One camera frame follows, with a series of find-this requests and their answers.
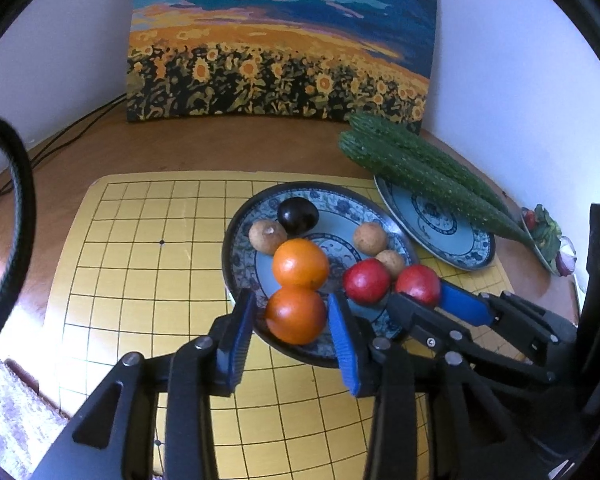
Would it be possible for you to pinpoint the small brown round fruit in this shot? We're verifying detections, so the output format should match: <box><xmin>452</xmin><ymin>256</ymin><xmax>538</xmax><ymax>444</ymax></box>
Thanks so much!
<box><xmin>375</xmin><ymin>250</ymin><xmax>407</xmax><ymax>280</ymax></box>

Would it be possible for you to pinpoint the black plum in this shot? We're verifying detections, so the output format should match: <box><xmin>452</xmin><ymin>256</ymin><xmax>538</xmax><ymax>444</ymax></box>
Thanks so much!
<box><xmin>277</xmin><ymin>197</ymin><xmax>319</xmax><ymax>236</ymax></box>

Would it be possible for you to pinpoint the light purple fluffy towel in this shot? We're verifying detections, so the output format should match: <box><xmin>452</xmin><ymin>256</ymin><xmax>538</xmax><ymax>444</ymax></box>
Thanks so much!
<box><xmin>0</xmin><ymin>350</ymin><xmax>71</xmax><ymax>476</ymax></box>

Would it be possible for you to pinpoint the orange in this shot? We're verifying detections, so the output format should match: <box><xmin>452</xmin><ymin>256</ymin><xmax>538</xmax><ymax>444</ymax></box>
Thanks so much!
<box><xmin>272</xmin><ymin>238</ymin><xmax>330</xmax><ymax>291</ymax></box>
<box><xmin>264</xmin><ymin>286</ymin><xmax>327</xmax><ymax>346</ymax></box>

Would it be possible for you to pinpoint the green bumpy cucumber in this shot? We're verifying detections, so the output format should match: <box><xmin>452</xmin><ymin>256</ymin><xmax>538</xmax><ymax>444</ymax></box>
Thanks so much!
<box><xmin>349</xmin><ymin>111</ymin><xmax>512</xmax><ymax>216</ymax></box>
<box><xmin>338</xmin><ymin>130</ymin><xmax>533</xmax><ymax>247</ymax></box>

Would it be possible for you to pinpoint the yellow grid game board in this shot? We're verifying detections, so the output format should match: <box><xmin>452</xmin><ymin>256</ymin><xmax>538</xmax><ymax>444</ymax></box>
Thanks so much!
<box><xmin>45</xmin><ymin>171</ymin><xmax>531</xmax><ymax>480</ymax></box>

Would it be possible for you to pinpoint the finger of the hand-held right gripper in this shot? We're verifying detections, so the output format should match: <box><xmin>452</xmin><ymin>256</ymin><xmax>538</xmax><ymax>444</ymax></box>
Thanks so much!
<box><xmin>439</xmin><ymin>281</ymin><xmax>579</xmax><ymax>363</ymax></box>
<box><xmin>386</xmin><ymin>291</ymin><xmax>558</xmax><ymax>387</ymax></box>

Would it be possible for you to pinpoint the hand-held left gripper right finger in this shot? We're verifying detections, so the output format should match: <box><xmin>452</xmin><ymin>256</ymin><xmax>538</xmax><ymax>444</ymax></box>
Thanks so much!
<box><xmin>327</xmin><ymin>291</ymin><xmax>551</xmax><ymax>480</ymax></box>

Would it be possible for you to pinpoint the thick black cable loop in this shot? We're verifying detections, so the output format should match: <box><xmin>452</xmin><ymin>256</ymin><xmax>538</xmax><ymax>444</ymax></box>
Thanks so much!
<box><xmin>0</xmin><ymin>114</ymin><xmax>37</xmax><ymax>361</ymax></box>

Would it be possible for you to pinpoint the green leaf-shaped dish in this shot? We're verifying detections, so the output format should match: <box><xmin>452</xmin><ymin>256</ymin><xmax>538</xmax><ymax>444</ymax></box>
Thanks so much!
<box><xmin>519</xmin><ymin>204</ymin><xmax>573</xmax><ymax>276</ymax></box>

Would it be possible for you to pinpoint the sunflower field painting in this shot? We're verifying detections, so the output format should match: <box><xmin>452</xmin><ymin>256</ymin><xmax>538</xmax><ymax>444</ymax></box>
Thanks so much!
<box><xmin>126</xmin><ymin>0</ymin><xmax>440</xmax><ymax>136</ymax></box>

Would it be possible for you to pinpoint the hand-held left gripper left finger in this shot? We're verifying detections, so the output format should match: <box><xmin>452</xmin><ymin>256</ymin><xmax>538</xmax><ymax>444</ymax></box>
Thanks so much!
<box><xmin>30</xmin><ymin>287</ymin><xmax>258</xmax><ymax>480</ymax></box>

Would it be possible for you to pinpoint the large blue patterned plate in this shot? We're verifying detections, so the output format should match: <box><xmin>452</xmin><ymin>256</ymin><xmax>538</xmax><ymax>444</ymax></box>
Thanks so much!
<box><xmin>221</xmin><ymin>181</ymin><xmax>421</xmax><ymax>368</ymax></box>

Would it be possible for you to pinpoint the brown round fruit with dimple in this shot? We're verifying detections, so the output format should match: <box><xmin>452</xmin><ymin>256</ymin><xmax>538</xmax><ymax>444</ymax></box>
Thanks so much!
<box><xmin>248</xmin><ymin>220</ymin><xmax>288</xmax><ymax>256</ymax></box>

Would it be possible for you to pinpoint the purple onion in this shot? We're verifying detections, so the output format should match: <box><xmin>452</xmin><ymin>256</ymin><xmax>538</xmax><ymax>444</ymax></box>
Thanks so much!
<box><xmin>555</xmin><ymin>240</ymin><xmax>578</xmax><ymax>276</ymax></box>

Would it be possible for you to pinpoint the small blue patterned plate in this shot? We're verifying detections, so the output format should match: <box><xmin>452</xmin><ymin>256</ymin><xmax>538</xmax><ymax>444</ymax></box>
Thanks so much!
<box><xmin>374</xmin><ymin>175</ymin><xmax>497</xmax><ymax>272</ymax></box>

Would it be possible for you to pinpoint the thin black cable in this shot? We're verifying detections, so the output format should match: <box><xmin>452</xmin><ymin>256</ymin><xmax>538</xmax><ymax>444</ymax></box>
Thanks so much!
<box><xmin>25</xmin><ymin>92</ymin><xmax>128</xmax><ymax>153</ymax></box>
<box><xmin>0</xmin><ymin>102</ymin><xmax>128</xmax><ymax>211</ymax></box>

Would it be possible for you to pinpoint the red apple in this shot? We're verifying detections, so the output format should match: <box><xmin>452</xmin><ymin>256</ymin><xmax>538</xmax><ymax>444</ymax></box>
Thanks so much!
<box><xmin>343</xmin><ymin>260</ymin><xmax>392</xmax><ymax>306</ymax></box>
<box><xmin>395</xmin><ymin>265</ymin><xmax>441</xmax><ymax>308</ymax></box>

